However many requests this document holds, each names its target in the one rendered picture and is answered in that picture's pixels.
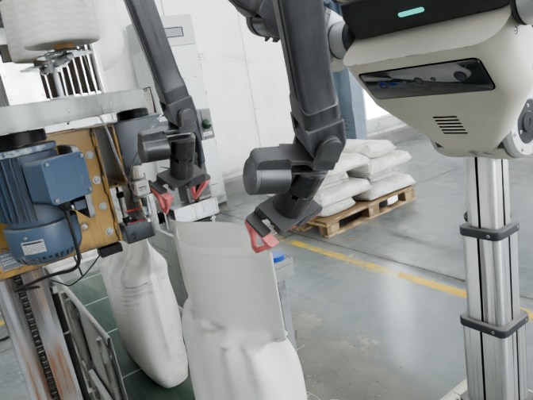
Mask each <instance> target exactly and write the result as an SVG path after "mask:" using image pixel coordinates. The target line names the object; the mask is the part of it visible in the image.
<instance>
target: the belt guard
mask: <svg viewBox="0 0 533 400"><path fill-rule="evenodd" d="M145 106H146V104H145V100H144V94H143V90H142V89H141V88H139V89H132V90H121V91H114V92H108V93H101V94H90V95H83V96H78V97H71V98H59V99H53V100H47V101H40V102H30V103H24V104H18V105H13V106H3V107H0V135H2V134H7V133H15V132H20V131H25V130H29V129H37V128H41V127H45V126H50V125H57V124H61V123H65V122H69V121H77V120H81V119H85V118H89V117H97V116H101V115H105V114H108V113H116V112H122V111H127V110H135V109H140V108H144V107H145Z"/></svg>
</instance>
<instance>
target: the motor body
mask: <svg viewBox="0 0 533 400"><path fill-rule="evenodd" d="M55 147H57V145H56V142H55V141H54V140H50V141H43V142H38V143H33V144H26V145H24V147H20V148H5V149H1V150H0V222H1V223H2V224H7V225H8V226H6V227H5V228H4V229H3V233H4V235H5V238H6V242H7V244H8V247H9V250H10V253H11V256H12V257H13V258H14V259H15V260H16V261H17V262H18V263H21V264H24V265H36V264H42V263H48V262H52V261H54V260H58V259H61V258H63V257H65V256H68V255H70V254H71V253H72V252H74V251H75V245H74V241H73V238H72V235H71V231H70V228H69V224H68V222H67V219H66V217H65V214H64V212H63V211H62V210H60V209H59V206H58V205H57V206H52V205H51V204H36V203H34V202H33V201H32V199H31V196H30V193H29V188H28V185H27V182H26V180H25V175H24V172H23V170H22V167H23V165H24V164H25V163H29V162H33V161H36V160H42V159H45V158H48V157H51V156H57V155H58V153H57V151H56V150H55V149H53V148H55ZM69 211H70V215H71V221H72V224H73V226H74V230H75V234H76V237H77V241H78V244H79V246H80V244H81V242H82V232H81V229H80V225H79V220H78V217H77V213H76V212H75V211H74V210H69Z"/></svg>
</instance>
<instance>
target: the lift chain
mask: <svg viewBox="0 0 533 400"><path fill-rule="evenodd" d="M17 276H19V278H18V279H15V277H17ZM13 281H14V283H15V286H16V288H18V287H21V286H24V283H23V281H22V278H21V274H19V275H15V276H13ZM19 282H21V283H20V284H18V285H17V283H19ZM24 293H25V295H22V296H21V294H24ZM18 295H19V298H20V300H21V305H22V308H23V310H24V312H25V317H26V321H27V322H28V325H29V329H30V332H31V334H32V338H33V341H34V344H35V346H36V351H37V354H38V356H39V359H40V364H41V366H42V369H43V371H44V375H45V378H46V380H47V383H48V387H49V390H50V393H51V396H52V400H57V399H59V400H61V399H60V396H59V391H58V390H57V386H56V382H55V380H54V377H53V374H52V370H51V368H50V365H49V362H48V357H47V355H46V353H45V349H44V345H43V343H42V340H41V338H40V334H39V330H38V328H37V325H36V322H35V317H34V316H33V312H32V308H31V306H30V303H29V300H28V295H27V294H26V291H23V292H18ZM23 299H26V300H27V301H22V300H23ZM25 305H28V306H26V307H24V306H25ZM27 310H30V312H28V313H26V311H27ZM31 315H32V317H30V318H28V316H31ZM31 321H33V323H31V324H30V323H29V322H31ZM34 326H35V327H36V328H34V329H32V327H34ZM35 332H37V333H36V334H33V333H35ZM37 337H39V339H36V340H35V338H37ZM38 343H40V344H38ZM37 344H38V345H37ZM39 348H42V349H41V350H38V349H39ZM42 353H44V355H42V356H41V355H40V354H42ZM44 358H45V359H46V360H43V361H42V359H44ZM44 364H47V365H45V366H44ZM47 369H49V370H48V371H45V370H47ZM49 374H51V375H49ZM47 375H49V376H47ZM50 379H52V380H51V381H48V380H50ZM52 384H54V385H53V386H51V387H50V385H52ZM54 389H56V390H54ZM52 390H54V391H52ZM55 394H57V395H56V396H53V395H55Z"/></svg>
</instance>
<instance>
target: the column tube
mask: <svg viewBox="0 0 533 400"><path fill-rule="evenodd" d="M43 276H45V274H44V269H43V267H39V268H37V269H34V270H31V271H27V272H25V273H22V274H21V278H22V281H23V283H24V285H25V284H27V283H30V282H32V281H33V280H35V279H38V278H40V277H43ZM34 286H40V288H38V289H34V290H27V291H26V294H27V295H28V300H29V303H30V306H31V308H32V312H33V316H34V317H35V322H36V325H37V328H38V330H39V334H40V338H41V340H42V343H43V345H44V349H45V353H46V355H47V357H48V362H49V365H50V368H51V370H52V374H53V377H54V380H55V382H56V386H57V390H58V391H59V396H60V399H61V400H83V398H82V393H81V390H80V388H79V383H78V380H77V378H76V374H75V370H74V368H73V364H72V362H71V357H70V354H69V351H68V349H67V344H66V341H65V339H64V336H63V331H62V329H61V326H60V323H59V318H58V316H57V312H56V308H55V306H54V302H53V300H52V296H51V292H50V290H49V287H48V282H47V279H44V280H42V281H39V282H38V283H35V284H33V285H32V286H29V287H34ZM15 289H17V288H16V286H15V283H14V281H13V277H10V278H8V279H3V280H0V311H1V314H2V318H3V321H4V322H5V325H6V329H7V332H8V334H9V337H10V341H11V344H12V346H13V350H14V353H15V356H16V357H17V361H18V364H19V367H20V369H21V373H22V376H23V379H24V381H25V385H26V388H27V391H28V392H29V397H30V399H31V400H52V396H51V393H50V390H49V387H48V383H47V380H46V378H45V375H44V371H43V369H42V366H41V364H40V359H39V356H38V354H37V351H36V346H35V344H34V341H33V338H32V334H31V332H30V329H29V325H28V322H27V321H26V317H25V312H24V310H23V308H22V305H21V300H20V298H19V295H18V293H15V292H14V290H15Z"/></svg>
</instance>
